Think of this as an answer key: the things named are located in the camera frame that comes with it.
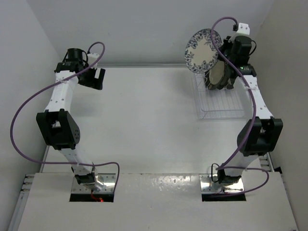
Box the brown striped rim plate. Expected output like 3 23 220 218
204 61 227 90

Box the blue floral plate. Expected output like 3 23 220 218
184 28 218 74

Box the grey rim plate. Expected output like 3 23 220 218
225 66 238 90

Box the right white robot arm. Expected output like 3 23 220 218
217 35 283 185

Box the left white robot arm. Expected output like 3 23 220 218
36 48 105 192

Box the white front board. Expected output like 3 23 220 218
19 173 297 231

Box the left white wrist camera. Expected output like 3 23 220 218
88 53 100 65

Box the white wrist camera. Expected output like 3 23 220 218
233 23 250 36
88 53 100 65

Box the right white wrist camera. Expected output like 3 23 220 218
233 23 250 36

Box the white wire dish rack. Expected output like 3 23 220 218
192 74 244 120

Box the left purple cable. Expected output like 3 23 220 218
10 42 120 191

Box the purple cable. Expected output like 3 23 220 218
10 42 120 191
210 16 270 197

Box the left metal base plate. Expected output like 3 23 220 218
71 174 116 194

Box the metal base plate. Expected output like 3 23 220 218
71 174 116 194
199 174 244 194

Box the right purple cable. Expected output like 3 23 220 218
210 16 270 197

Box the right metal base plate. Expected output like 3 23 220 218
199 174 244 194

